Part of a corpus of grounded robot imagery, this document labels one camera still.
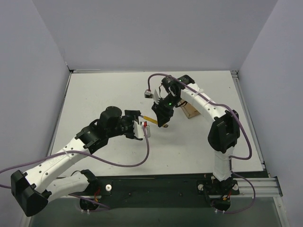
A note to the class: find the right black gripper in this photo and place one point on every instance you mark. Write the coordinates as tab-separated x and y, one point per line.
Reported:
162	111

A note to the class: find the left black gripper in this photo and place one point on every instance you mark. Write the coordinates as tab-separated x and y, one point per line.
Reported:
131	124

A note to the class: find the yellow utility knife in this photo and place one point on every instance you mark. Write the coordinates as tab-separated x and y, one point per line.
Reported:
152	120

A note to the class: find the brown cardboard express box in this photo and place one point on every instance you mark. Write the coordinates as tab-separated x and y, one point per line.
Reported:
188	109

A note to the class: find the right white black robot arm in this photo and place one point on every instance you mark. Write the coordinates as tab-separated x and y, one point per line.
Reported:
224	131

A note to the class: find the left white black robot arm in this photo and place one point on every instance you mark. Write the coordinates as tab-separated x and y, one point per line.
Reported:
86	142

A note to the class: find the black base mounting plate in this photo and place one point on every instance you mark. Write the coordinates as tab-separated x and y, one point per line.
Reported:
156	200

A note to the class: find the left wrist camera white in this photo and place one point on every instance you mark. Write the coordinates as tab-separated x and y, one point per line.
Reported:
141	129

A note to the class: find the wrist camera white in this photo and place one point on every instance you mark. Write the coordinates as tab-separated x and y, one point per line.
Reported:
152	95
141	129

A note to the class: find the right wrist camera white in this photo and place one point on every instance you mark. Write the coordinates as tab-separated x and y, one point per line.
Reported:
152	95

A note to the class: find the aluminium front rail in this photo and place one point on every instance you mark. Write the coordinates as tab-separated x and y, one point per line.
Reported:
102	186

